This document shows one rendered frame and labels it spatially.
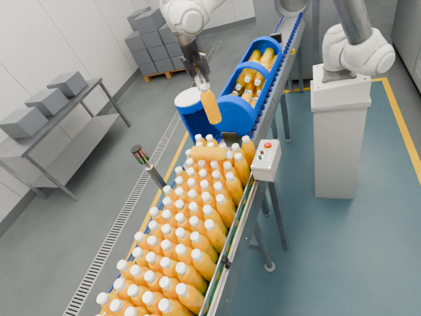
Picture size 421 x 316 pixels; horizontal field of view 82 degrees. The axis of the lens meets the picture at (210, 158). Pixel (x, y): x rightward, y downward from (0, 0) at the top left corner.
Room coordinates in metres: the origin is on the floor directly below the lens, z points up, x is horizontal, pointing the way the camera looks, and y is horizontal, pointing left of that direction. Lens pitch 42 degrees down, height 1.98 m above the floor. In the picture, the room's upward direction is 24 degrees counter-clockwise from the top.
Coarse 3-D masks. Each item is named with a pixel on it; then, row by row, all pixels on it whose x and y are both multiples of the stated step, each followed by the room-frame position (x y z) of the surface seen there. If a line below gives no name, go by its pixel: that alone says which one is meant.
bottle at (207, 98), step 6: (204, 90) 1.10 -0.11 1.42; (210, 90) 1.11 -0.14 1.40; (204, 96) 1.09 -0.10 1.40; (210, 96) 1.09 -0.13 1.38; (204, 102) 1.09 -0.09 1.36; (210, 102) 1.08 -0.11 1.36; (216, 102) 1.10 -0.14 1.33; (204, 108) 1.11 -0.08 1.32; (210, 108) 1.08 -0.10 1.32; (216, 108) 1.09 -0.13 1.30; (210, 114) 1.09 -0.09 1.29; (216, 114) 1.08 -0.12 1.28; (210, 120) 1.09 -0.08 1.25; (216, 120) 1.08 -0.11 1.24
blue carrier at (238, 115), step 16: (256, 48) 1.94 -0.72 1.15; (240, 64) 1.64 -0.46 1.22; (256, 64) 1.54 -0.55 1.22; (272, 80) 1.57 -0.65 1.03; (224, 96) 1.30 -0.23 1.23; (240, 96) 1.62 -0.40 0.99; (224, 112) 1.26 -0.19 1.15; (240, 112) 1.19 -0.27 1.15; (256, 112) 1.22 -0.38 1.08; (224, 128) 1.28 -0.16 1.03; (240, 128) 1.21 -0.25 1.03
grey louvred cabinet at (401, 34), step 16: (400, 0) 2.79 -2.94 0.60; (416, 0) 2.33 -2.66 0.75; (400, 16) 2.68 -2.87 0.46; (416, 16) 2.24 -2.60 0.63; (400, 32) 2.57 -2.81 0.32; (416, 32) 2.15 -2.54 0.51; (400, 48) 2.46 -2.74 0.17; (416, 48) 2.05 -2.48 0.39; (416, 64) 1.96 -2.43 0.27; (416, 80) 1.86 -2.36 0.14
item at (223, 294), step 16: (256, 192) 0.82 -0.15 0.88; (256, 208) 0.78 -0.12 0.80; (240, 224) 0.66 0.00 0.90; (256, 224) 0.75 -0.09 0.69; (240, 240) 0.59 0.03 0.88; (256, 240) 0.77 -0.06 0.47; (240, 256) 0.55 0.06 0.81; (224, 272) 0.48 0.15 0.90; (240, 272) 0.51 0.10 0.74; (224, 288) 0.42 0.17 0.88; (224, 304) 0.39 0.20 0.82
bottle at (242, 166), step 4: (236, 160) 0.89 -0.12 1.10; (240, 160) 0.88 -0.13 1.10; (244, 160) 0.88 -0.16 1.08; (236, 164) 0.88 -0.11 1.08; (240, 164) 0.87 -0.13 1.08; (244, 164) 0.87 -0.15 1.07; (236, 168) 0.88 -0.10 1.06; (240, 168) 0.86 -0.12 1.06; (244, 168) 0.86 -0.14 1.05; (248, 168) 0.87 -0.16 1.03; (240, 172) 0.87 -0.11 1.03; (244, 172) 0.86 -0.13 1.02; (248, 172) 0.86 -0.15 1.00; (240, 176) 0.87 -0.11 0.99; (244, 176) 0.86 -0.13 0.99; (248, 176) 0.86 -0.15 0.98; (244, 180) 0.86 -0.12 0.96; (252, 180) 0.88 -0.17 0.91; (244, 184) 0.86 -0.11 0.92
